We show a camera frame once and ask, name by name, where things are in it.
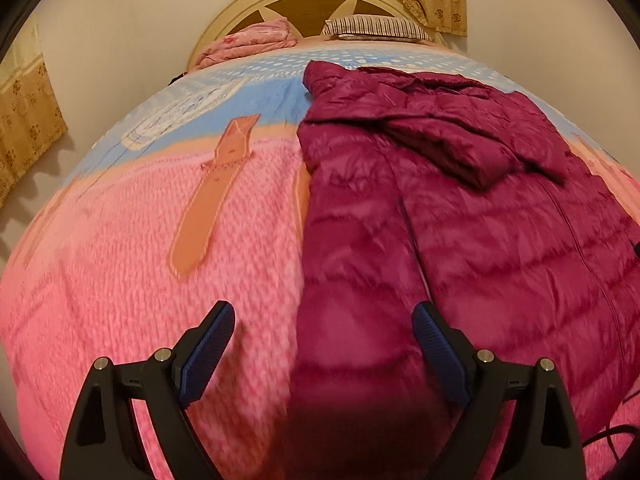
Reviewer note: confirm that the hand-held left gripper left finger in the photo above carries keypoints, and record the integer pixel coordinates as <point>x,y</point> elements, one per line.
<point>207,350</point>

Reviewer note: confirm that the striped pillow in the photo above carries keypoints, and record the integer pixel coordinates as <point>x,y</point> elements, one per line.
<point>375,27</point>

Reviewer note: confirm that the beige floral side curtain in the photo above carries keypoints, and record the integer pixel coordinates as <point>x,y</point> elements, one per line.
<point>25,125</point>

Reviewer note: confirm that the folded pink floral blanket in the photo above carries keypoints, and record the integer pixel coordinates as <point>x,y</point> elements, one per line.
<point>250,40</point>

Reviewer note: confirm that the cream wooden bed headboard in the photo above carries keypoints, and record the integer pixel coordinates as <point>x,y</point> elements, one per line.
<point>305,2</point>

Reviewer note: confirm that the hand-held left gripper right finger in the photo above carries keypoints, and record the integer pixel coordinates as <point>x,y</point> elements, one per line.
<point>440,347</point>

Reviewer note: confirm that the pink and blue printed bedspread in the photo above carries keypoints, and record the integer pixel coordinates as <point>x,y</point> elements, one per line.
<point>125,260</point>

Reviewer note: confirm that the magenta quilted down jacket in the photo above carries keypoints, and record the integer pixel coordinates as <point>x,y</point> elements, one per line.
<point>450,240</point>

